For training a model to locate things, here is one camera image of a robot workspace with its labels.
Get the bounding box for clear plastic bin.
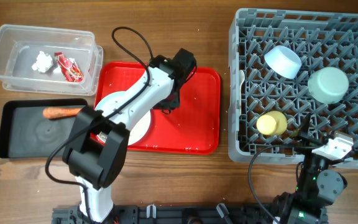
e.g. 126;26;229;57
0;24;103;96

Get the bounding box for yellow cup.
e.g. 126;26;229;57
256;111;288;136

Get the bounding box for red plastic tray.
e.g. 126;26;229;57
94;62;221;154

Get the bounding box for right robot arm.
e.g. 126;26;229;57
248;113;354;223

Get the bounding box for food scraps on plate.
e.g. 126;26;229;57
98;132;107;142

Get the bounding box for white plastic spoon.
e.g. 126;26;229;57
237;70;245;114

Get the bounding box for green bowl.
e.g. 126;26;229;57
308;67;349;104

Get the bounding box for white tissue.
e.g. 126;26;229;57
32;51;53;73

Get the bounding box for light blue plate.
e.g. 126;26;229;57
95;91;151;146

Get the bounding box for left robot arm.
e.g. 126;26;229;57
45;49;197;223

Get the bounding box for red snack wrapper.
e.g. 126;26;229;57
54;52;83;83

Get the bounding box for black tray bin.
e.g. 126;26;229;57
0;98;88;159

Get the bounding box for light blue bowl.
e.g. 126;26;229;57
264;45;302;79

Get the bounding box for orange carrot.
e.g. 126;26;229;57
42;107;82;119

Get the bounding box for grey-blue dishwasher rack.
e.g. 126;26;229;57
228;8;358;169

